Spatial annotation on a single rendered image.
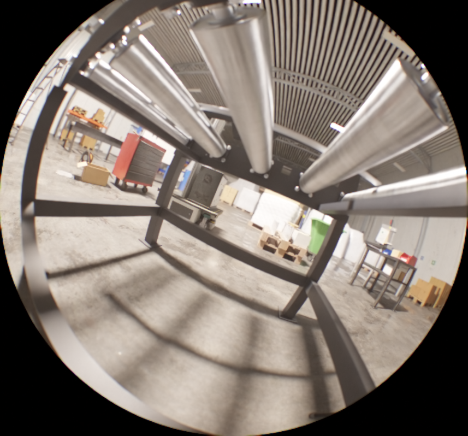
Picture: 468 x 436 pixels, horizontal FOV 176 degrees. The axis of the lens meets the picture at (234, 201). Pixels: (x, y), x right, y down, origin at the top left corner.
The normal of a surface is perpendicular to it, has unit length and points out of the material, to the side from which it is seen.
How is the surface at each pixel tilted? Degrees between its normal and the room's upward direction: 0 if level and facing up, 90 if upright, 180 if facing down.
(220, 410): 0
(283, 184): 90
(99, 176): 90
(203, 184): 90
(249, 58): 138
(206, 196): 90
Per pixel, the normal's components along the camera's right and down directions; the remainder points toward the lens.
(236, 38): 0.12, 0.99
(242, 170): -0.22, -0.06
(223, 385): 0.39, -0.92
